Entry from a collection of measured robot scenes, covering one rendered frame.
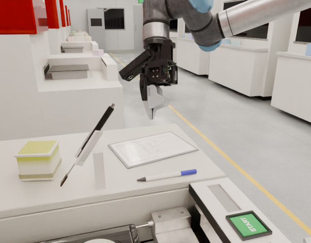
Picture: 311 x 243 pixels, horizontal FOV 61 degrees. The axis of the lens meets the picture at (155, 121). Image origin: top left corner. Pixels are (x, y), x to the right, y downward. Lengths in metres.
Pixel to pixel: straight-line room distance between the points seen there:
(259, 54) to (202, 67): 2.26
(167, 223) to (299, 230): 1.61
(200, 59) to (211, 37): 6.00
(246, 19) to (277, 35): 4.18
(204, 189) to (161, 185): 0.09
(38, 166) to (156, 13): 0.48
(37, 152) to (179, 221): 0.33
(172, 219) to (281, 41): 4.62
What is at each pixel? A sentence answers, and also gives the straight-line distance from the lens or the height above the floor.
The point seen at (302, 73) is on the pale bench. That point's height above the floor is 0.67.
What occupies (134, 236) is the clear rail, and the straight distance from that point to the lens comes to 0.56.
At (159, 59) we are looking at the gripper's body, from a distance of 0.73.
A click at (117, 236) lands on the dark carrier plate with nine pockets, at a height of 0.90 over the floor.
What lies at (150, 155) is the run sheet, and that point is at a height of 0.97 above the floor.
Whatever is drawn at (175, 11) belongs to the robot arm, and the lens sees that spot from 0.75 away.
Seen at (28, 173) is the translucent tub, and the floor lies 0.99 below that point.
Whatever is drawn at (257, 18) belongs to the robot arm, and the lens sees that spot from 0.80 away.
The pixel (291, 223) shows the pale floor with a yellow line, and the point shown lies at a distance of 2.16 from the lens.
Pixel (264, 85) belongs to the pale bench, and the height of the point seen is 0.29.
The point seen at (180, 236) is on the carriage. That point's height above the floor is 0.88.
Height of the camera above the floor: 1.29
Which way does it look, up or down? 20 degrees down
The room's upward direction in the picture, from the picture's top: straight up
